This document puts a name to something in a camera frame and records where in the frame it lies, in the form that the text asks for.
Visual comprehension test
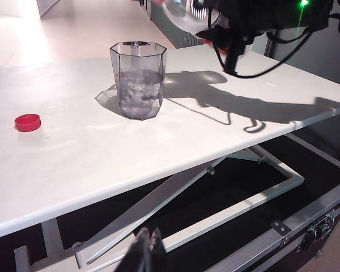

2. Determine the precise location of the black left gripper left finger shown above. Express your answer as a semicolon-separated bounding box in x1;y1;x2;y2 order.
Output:
120;226;151;272

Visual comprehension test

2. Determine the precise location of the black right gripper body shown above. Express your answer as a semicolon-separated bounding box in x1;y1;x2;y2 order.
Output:
203;0;334;33

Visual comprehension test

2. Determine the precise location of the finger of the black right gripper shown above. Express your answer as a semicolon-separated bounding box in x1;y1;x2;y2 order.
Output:
224;28;247;76
194;25;218;40

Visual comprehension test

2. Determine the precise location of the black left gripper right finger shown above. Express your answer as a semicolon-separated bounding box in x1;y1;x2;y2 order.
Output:
146;226;172;272

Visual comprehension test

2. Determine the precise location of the clear water bottle red label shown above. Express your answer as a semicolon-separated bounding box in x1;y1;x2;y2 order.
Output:
154;0;236;56

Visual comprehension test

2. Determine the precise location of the red bottle cap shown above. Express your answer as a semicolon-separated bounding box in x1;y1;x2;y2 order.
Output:
14;113;42;133

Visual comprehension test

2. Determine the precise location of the white folding table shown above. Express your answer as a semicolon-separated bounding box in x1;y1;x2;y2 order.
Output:
14;144;304;272

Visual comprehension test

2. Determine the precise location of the clear faceted drinking glass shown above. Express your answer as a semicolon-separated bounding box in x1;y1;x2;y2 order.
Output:
109;41;167;122

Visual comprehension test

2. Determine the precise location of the black case with aluminium edges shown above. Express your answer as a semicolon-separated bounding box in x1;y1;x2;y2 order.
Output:
0;133;340;272

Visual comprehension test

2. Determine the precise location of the metal case latch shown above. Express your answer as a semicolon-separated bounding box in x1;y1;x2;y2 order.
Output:
297;211;337;252

